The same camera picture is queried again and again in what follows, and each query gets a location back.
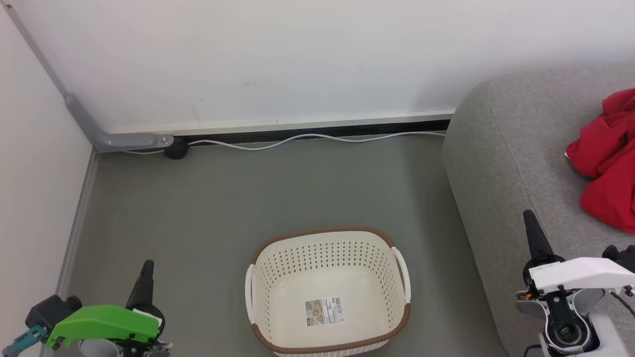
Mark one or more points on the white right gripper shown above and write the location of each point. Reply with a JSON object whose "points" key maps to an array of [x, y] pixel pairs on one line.
{"points": [[580, 273]]}

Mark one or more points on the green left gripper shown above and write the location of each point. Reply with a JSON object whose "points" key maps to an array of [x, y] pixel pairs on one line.
{"points": [[104, 322]]}

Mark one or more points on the red white clothing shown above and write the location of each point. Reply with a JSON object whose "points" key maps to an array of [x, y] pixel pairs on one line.
{"points": [[610, 163]]}

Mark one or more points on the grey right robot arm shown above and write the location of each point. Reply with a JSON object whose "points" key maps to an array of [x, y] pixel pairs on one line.
{"points": [[570, 327]]}

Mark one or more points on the paper basket label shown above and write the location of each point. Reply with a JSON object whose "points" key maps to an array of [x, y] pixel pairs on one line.
{"points": [[324, 311]]}

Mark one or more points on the beige plastic laundry basket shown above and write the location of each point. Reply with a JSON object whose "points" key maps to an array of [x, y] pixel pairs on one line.
{"points": [[327, 292]]}

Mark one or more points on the grey fabric sofa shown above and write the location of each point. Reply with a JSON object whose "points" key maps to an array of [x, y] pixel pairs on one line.
{"points": [[511, 163]]}

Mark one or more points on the black floor plug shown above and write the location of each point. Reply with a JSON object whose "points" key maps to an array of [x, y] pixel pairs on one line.
{"points": [[176, 148]]}

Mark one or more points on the black white baseboard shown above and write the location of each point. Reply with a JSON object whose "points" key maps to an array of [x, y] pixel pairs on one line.
{"points": [[317, 129]]}

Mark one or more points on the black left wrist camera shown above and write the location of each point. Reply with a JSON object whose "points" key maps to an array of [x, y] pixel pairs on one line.
{"points": [[49, 311]]}

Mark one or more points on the grey wall conduit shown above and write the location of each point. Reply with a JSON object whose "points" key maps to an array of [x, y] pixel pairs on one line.
{"points": [[84, 124]]}

